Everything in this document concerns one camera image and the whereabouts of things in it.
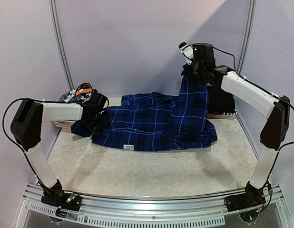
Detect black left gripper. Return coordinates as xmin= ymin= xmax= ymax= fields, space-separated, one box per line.
xmin=88 ymin=111 xmax=111 ymax=128

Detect black t-shirt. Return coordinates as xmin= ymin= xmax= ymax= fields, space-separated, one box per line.
xmin=207 ymin=85 xmax=236 ymax=115

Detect blue plaid garment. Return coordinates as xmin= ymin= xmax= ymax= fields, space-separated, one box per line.
xmin=91 ymin=73 xmax=217 ymax=152

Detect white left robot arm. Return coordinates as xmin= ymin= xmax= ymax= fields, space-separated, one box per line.
xmin=10 ymin=92 xmax=109 ymax=206

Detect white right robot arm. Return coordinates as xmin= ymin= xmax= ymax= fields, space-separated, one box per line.
xmin=178 ymin=42 xmax=290 ymax=207

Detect camouflage orange garment pile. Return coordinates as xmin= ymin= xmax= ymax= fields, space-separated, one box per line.
xmin=58 ymin=81 xmax=98 ymax=104

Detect solid navy blue garment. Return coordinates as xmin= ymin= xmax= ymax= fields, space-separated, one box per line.
xmin=71 ymin=120 xmax=95 ymax=137

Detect red black plaid shirt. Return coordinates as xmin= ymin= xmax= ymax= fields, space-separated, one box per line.
xmin=207 ymin=112 xmax=237 ymax=119

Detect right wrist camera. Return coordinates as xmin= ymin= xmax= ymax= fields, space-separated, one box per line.
xmin=178 ymin=42 xmax=194 ymax=65

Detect right aluminium frame post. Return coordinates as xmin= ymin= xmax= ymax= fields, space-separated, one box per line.
xmin=237 ymin=0 xmax=256 ymax=73

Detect aluminium frame post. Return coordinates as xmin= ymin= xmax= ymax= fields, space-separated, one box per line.
xmin=49 ymin=0 xmax=74 ymax=90
xmin=237 ymin=0 xmax=256 ymax=73

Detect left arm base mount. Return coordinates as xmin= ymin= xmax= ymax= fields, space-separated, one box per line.
xmin=41 ymin=190 xmax=83 ymax=211

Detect left aluminium frame post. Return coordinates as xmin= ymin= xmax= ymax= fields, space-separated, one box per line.
xmin=49 ymin=0 xmax=74 ymax=90

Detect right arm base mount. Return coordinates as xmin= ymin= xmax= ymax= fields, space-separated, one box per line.
xmin=224 ymin=190 xmax=273 ymax=213

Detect aluminium front rail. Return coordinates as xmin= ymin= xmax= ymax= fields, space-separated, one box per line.
xmin=16 ymin=184 xmax=292 ymax=228

